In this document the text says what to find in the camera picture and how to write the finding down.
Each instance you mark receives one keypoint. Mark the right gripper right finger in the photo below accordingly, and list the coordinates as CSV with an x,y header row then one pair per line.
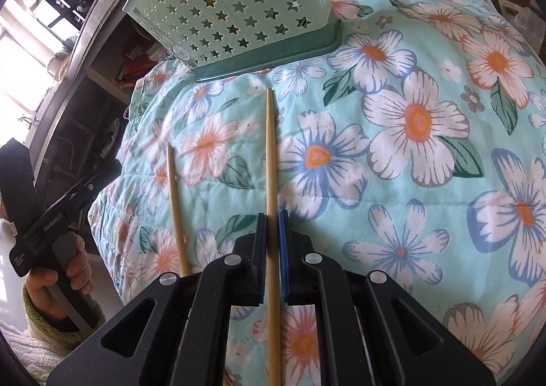
x,y
370,331

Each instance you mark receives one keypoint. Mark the green star utensil holder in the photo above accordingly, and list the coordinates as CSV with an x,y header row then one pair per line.
x,y
221,38

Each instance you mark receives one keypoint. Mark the floral blue quilt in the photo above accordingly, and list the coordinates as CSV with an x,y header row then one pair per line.
x,y
416,148

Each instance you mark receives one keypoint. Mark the wooden chopstick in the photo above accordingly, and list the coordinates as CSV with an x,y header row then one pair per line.
x,y
176,212
272,269

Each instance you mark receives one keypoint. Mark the person's left hand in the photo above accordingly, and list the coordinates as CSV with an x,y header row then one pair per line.
x,y
40,278

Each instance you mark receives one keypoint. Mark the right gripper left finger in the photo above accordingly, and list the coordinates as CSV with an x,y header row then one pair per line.
x,y
176,331

